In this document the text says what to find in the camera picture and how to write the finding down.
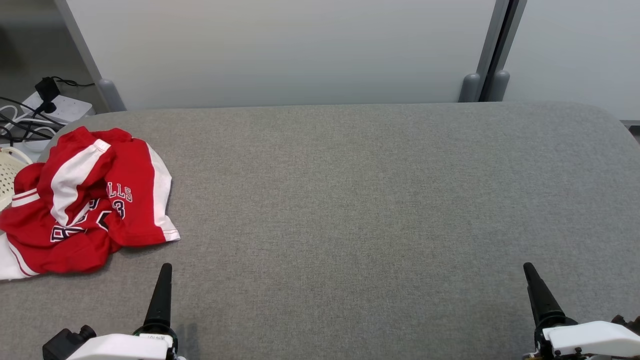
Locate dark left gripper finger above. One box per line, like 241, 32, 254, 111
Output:
159, 263, 174, 329
144, 263, 168, 328

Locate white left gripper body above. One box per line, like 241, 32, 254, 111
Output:
67, 325, 179, 360

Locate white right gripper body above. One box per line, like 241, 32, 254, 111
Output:
534, 321, 640, 360

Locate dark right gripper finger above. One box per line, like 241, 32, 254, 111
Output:
523, 263, 553, 328
528, 263, 577, 323

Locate red shorts white stripes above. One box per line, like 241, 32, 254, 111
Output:
37, 126, 181, 248

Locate red Bulls 23 jersey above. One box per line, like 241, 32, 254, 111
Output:
0, 162, 123, 281

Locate cream perforated laundry basket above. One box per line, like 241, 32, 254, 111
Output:
0, 146, 34, 212

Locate black power adapter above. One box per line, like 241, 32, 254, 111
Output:
34, 76, 62, 114

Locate grey partition post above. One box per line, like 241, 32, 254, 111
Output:
487, 0, 528, 102
459, 0, 511, 103
54, 0, 127, 112

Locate thin black adapter cable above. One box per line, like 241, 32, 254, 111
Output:
51, 75, 96, 88

